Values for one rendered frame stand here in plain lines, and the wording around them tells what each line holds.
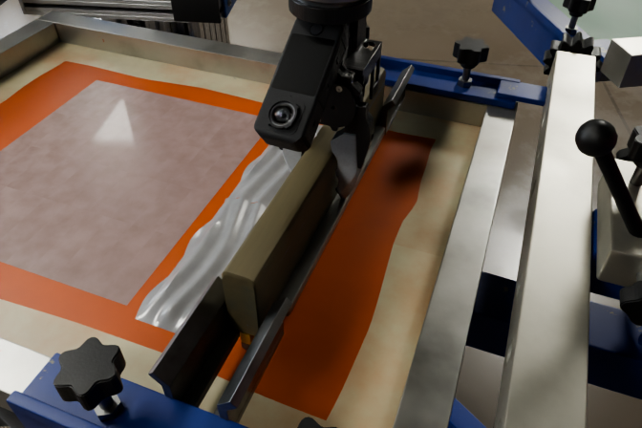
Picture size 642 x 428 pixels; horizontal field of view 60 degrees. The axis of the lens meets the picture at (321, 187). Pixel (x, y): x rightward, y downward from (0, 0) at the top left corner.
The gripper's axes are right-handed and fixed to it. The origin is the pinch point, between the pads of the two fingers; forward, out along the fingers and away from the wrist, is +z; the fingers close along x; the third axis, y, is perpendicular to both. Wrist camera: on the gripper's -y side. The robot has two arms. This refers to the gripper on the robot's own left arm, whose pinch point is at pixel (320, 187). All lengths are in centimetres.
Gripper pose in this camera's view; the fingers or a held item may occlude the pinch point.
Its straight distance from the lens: 58.5
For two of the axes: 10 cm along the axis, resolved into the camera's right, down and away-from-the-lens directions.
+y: 3.6, -6.1, 7.1
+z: 0.0, 7.5, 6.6
